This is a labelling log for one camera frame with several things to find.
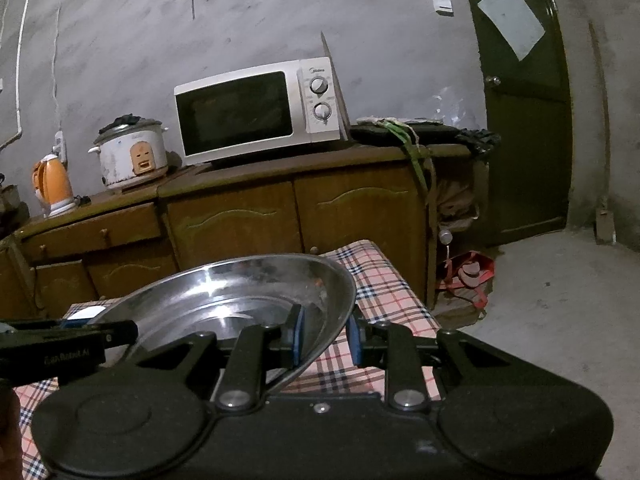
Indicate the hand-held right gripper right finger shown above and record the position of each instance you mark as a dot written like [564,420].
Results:
[354,340]

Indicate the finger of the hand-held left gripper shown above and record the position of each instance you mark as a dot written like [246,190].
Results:
[115,332]

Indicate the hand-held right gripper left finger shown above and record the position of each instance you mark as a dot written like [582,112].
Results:
[299,332]

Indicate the white ceramic bowl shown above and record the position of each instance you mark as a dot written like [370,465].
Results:
[85,314]

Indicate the large steel plate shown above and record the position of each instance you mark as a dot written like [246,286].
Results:
[240,280]

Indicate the person's left forearm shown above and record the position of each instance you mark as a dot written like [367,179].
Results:
[10,435]

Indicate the plaid tablecloth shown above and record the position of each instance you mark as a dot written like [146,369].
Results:
[395,285]

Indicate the wooden cabinet with drawers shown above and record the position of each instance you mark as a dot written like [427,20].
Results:
[90,260]

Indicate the double door wooden cabinet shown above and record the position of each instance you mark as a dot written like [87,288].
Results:
[350,210]

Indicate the white round bulb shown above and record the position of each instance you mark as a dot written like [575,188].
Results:
[445,236]

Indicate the orange electric kettle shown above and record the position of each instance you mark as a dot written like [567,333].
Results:
[52,185]

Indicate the white rice cooker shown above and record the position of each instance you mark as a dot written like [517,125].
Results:
[130,155]

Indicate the brown sack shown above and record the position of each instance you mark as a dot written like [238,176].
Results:
[457,195]

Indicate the white power strip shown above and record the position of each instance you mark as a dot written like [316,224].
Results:
[60,147]

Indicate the black flat tray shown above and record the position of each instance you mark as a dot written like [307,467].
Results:
[380,134]

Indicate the white microwave oven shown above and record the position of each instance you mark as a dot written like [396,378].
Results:
[235,110]

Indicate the dark green door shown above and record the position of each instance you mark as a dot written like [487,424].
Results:
[525,160]

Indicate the cardboard piece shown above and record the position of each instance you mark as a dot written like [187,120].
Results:
[605,225]

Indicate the metal door knob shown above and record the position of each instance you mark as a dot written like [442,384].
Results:
[492,80]

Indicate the white paper sheet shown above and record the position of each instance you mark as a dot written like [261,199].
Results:
[510,20]

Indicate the white wall conduit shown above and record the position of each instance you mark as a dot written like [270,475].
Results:
[20,60]

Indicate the grey wall pipe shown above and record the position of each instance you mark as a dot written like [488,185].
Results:
[597,110]

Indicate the white wall switch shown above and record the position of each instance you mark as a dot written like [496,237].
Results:
[443,5]

